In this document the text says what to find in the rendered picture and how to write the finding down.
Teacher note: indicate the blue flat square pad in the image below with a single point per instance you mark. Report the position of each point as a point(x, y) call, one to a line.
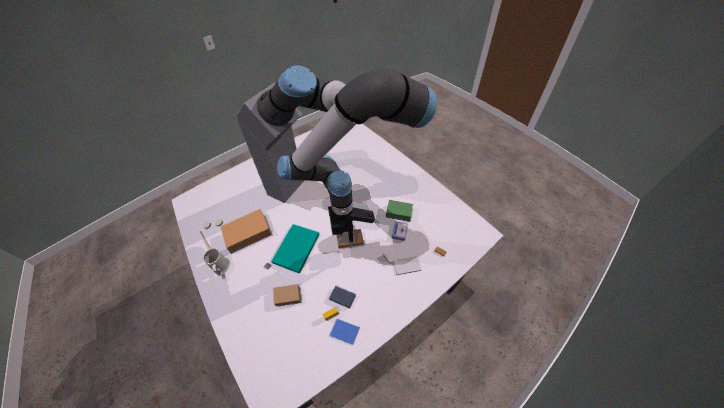
point(344, 331)

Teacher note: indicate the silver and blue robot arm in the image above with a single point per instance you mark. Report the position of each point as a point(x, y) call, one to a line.
point(381, 92)

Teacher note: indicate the grey mug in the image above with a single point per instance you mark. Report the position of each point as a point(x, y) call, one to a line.
point(214, 258)

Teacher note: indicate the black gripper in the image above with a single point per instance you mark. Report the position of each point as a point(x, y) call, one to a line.
point(340, 224)

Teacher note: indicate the small yellow block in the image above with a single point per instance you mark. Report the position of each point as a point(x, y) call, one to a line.
point(330, 314)

